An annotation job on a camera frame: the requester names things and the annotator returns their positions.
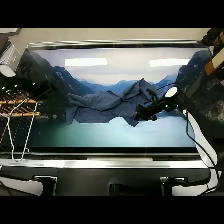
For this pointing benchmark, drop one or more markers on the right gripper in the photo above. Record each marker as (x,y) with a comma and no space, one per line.
(146,112)

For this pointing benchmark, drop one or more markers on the blue polo shirt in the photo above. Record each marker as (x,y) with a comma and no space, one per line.
(100,106)

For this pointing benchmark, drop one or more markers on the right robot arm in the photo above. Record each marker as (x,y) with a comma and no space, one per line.
(200,110)

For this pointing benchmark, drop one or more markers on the silver frame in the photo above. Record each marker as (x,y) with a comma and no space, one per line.
(110,163)

